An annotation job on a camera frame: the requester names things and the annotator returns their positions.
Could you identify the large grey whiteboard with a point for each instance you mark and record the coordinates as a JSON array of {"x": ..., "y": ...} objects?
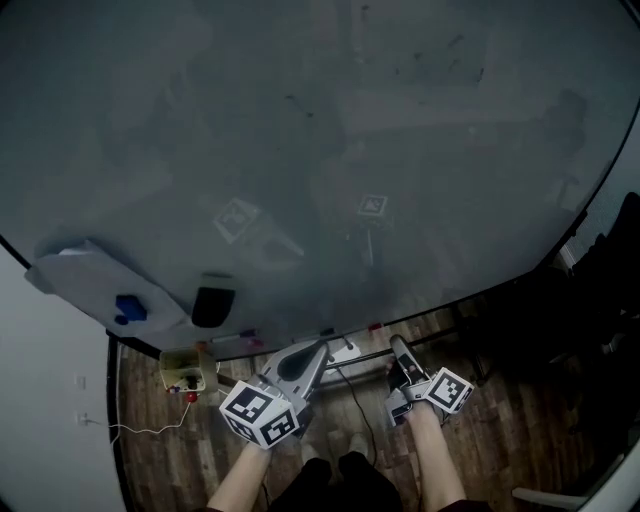
[{"x": 300, "y": 150}]

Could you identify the white wall socket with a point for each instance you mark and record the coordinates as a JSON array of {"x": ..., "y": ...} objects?
[
  {"x": 83, "y": 418},
  {"x": 81, "y": 381}
]

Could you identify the purple capped whiteboard marker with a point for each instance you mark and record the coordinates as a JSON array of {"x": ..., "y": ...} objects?
[{"x": 232, "y": 336}]

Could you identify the person's right forearm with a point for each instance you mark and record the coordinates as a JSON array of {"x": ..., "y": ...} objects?
[{"x": 437, "y": 460}]

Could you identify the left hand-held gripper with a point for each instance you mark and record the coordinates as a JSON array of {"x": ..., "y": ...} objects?
[{"x": 295, "y": 395}]

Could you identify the person's black trousers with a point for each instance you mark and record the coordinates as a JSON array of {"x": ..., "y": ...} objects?
[{"x": 345, "y": 485}]

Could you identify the grey paper sheet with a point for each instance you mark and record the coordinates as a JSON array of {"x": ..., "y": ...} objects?
[{"x": 85, "y": 285}]

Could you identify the black whiteboard eraser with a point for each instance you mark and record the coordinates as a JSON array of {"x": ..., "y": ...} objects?
[{"x": 212, "y": 302}]

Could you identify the white furniture edge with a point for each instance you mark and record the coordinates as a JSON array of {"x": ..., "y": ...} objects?
[{"x": 550, "y": 497}]

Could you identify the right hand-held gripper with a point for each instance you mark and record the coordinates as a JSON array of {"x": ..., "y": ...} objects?
[{"x": 447, "y": 392}]

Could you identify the black capped whiteboard marker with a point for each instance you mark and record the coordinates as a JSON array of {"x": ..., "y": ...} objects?
[{"x": 326, "y": 331}]

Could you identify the red ball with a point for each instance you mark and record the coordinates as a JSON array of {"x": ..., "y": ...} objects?
[{"x": 191, "y": 397}]

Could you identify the blue magnet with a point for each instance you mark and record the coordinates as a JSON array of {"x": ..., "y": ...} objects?
[{"x": 131, "y": 307}]

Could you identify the person's left shoe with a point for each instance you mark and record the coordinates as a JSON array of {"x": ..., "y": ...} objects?
[{"x": 310, "y": 450}]

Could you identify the white plastic box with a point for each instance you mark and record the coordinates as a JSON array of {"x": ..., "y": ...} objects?
[{"x": 182, "y": 370}]

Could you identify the person's left forearm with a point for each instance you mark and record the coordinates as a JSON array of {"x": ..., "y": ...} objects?
[{"x": 240, "y": 480}]

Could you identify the white power strip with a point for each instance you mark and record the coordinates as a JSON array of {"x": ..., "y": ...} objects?
[{"x": 346, "y": 354}]

